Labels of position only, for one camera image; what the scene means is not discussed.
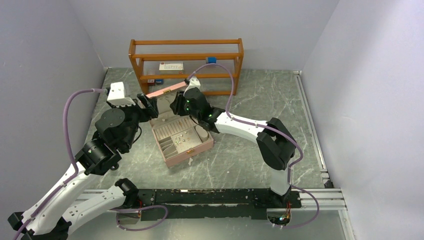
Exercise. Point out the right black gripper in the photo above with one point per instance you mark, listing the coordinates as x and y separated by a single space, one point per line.
176 105

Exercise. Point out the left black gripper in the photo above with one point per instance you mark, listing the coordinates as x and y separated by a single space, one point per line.
151 109

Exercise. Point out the pink jewelry box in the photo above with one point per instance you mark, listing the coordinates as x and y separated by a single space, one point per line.
175 135

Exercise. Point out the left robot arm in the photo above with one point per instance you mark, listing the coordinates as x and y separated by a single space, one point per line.
56 215

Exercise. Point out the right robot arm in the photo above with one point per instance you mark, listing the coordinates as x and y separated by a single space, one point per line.
276 145

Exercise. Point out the small blue block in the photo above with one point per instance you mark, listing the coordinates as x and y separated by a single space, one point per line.
159 81

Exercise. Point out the beige watch pillow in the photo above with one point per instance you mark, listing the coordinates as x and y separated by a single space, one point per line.
202 133

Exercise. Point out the white red-print box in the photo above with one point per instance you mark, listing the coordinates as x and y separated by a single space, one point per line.
171 67

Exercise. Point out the blue cube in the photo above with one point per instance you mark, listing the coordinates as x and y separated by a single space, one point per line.
210 60

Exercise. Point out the orange wooden shelf rack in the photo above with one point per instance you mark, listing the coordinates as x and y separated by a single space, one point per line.
145 57

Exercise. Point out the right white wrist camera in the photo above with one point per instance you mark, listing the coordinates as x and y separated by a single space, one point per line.
193 82

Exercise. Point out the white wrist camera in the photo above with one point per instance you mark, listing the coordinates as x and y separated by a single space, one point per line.
193 82
119 96

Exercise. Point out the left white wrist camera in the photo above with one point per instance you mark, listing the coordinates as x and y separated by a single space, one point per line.
119 96

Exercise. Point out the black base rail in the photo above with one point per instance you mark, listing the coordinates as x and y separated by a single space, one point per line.
254 203

